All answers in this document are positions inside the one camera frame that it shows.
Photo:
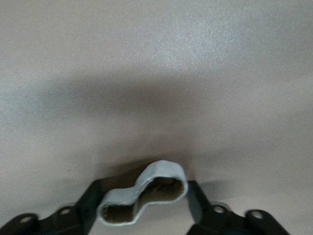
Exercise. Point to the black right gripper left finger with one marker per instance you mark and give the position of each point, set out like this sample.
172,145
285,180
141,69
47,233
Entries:
73,220

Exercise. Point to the beige rubber band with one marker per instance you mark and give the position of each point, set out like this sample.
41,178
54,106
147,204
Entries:
161,167

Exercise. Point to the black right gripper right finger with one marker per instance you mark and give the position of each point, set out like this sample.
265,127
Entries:
220,222

